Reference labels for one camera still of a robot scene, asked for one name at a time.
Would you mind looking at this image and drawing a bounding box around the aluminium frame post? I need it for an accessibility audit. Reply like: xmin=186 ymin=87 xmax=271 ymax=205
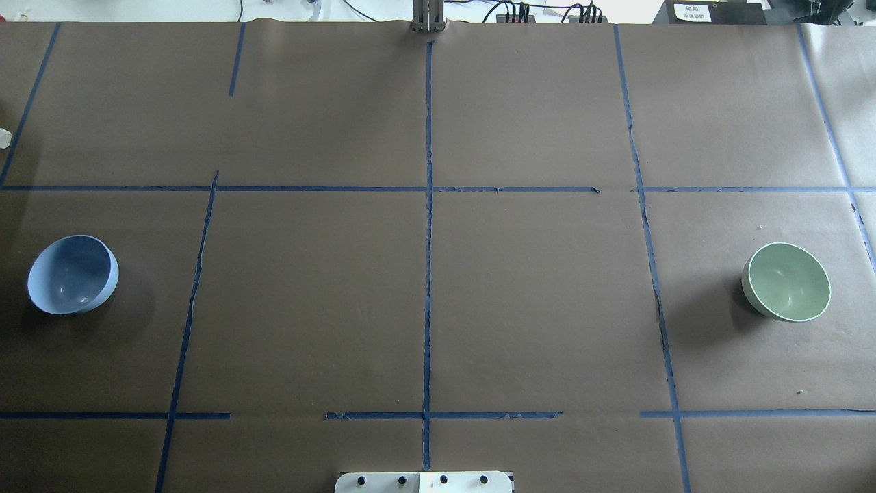
xmin=411 ymin=0 xmax=447 ymax=32

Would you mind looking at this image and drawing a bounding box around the green bowl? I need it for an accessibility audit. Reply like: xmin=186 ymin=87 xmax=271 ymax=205
xmin=740 ymin=242 xmax=832 ymax=323

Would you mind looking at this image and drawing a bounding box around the black cable connector block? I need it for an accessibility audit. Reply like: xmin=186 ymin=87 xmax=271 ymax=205
xmin=482 ymin=1 xmax=609 ymax=25

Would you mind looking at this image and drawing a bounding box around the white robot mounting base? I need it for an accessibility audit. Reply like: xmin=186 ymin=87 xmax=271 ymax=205
xmin=334 ymin=470 xmax=515 ymax=492

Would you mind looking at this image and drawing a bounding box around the blue bowl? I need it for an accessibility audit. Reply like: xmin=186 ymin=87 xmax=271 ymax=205
xmin=26 ymin=235 xmax=120 ymax=316

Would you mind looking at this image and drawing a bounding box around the black box with label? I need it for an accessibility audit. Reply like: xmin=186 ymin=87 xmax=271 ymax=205
xmin=652 ymin=1 xmax=767 ymax=25

